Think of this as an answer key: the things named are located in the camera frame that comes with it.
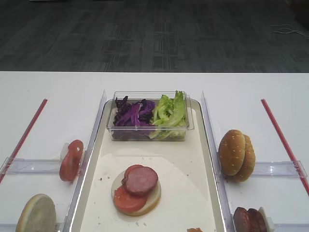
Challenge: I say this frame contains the sesame bun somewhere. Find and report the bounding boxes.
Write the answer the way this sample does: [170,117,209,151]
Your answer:
[218,130,245,176]
[234,134,255,182]

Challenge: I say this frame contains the green lettuce leaves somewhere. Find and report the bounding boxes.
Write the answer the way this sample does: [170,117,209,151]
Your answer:
[149,91,187,141]

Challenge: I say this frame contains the upright tomato slice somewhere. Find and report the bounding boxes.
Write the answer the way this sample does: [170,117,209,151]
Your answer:
[59,151,81,182]
[68,140,84,159]

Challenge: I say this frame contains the rear upright sausage slice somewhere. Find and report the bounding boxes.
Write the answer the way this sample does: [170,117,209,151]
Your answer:
[248,208,267,232]

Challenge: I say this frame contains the front sesame bun top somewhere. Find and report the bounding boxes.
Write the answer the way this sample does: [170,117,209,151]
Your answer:
[218,130,245,176]

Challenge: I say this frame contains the white cable on floor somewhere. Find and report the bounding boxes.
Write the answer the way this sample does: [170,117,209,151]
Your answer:
[269,23,309,39]

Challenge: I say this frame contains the upright sausage slice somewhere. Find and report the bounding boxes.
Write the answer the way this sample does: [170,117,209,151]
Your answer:
[248,208,267,232]
[233,207,253,232]

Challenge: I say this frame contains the white rectangular metal tray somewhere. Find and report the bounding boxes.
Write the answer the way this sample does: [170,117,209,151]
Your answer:
[71,100,225,232]

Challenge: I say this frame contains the front upright tomato slice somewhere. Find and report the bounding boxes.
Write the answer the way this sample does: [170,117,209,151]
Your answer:
[59,151,81,182]

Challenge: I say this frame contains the tomato slice on bun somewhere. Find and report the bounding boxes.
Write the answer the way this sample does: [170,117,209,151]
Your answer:
[113,186,147,212]

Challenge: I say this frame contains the front upright sausage slice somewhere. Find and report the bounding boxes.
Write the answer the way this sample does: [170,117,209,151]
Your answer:
[233,207,253,232]

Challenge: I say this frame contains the clear plastic salad container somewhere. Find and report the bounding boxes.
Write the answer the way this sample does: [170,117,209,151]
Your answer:
[106,90,194,141]

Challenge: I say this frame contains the right red strip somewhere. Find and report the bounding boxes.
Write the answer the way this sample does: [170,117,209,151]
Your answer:
[261,99,309,194]

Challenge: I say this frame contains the white pusher behind sausage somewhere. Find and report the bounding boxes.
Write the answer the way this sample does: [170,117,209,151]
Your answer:
[258,207,275,232]

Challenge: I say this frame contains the lower meat patty slice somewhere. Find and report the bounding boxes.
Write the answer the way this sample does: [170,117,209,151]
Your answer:
[121,164,143,185]

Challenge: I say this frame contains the rear sesame bun top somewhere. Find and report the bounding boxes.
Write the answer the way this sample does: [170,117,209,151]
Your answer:
[234,134,255,182]

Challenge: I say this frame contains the upper right clear track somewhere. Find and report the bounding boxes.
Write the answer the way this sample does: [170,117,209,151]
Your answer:
[251,160,308,178]

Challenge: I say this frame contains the rear upright tomato slice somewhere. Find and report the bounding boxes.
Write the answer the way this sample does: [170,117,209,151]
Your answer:
[68,140,84,159]

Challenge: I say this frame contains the white pusher behind tomato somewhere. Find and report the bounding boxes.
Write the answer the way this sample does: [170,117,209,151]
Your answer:
[52,143,70,162]

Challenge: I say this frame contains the clear track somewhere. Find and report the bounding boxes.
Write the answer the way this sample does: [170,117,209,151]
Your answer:
[0,153,67,174]
[267,217,309,232]
[251,160,308,178]

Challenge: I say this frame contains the lower right clear track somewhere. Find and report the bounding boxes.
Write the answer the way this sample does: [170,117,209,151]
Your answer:
[267,217,309,232]

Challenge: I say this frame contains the meat patty slice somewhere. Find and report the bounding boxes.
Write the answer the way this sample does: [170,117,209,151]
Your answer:
[121,164,143,185]
[124,166,158,196]

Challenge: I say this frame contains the red strip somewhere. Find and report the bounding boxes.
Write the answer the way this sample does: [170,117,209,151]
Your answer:
[0,99,48,182]
[261,99,309,194]

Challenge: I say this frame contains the left red strip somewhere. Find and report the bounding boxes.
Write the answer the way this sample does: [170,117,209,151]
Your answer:
[0,99,48,182]

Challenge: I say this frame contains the bottom bun on tray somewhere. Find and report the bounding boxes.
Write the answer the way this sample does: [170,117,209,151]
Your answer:
[111,171,161,217]

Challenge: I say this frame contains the upright bun bottom slice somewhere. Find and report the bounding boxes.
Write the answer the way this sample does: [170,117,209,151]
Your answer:
[15,194,56,232]

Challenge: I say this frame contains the purple cabbage shreds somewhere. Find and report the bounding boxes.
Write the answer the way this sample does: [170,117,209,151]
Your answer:
[113,96,155,127]

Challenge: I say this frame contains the left long clear rail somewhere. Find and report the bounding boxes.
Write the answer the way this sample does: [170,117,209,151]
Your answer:
[58,91,107,232]

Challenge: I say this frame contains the upper left clear track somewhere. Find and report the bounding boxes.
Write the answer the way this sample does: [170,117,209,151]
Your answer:
[0,153,67,174]

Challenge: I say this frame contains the top meat patty slice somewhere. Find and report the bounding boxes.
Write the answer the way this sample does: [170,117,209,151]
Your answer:
[124,166,158,196]

